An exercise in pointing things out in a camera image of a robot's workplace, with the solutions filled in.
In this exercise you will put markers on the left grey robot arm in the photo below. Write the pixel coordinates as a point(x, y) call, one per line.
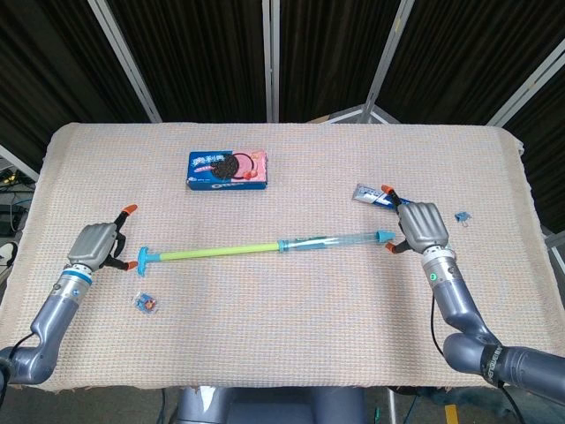
point(53, 309)

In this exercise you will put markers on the blue white toothpaste tube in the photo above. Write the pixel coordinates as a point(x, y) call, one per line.
point(368, 194)

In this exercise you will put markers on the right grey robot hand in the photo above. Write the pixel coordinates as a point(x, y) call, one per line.
point(424, 225)

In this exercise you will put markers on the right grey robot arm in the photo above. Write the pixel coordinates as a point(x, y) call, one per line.
point(459, 300)

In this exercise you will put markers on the blue binder clip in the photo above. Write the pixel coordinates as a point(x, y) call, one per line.
point(462, 216)

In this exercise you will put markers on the brown cardboard piece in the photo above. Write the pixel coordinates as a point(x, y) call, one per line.
point(318, 119)

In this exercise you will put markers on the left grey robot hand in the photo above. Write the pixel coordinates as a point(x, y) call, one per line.
point(92, 245)

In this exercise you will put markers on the grey robot torso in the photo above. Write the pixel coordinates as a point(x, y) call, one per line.
point(265, 406)

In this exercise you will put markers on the white screen frame post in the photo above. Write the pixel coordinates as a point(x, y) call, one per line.
point(270, 66)
point(389, 53)
point(128, 66)
point(17, 165)
point(529, 81)

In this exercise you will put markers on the blue Oreo cookie box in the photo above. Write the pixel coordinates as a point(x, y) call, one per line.
point(225, 170)

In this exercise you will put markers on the beige woven table cloth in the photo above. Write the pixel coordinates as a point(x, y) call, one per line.
point(282, 331)

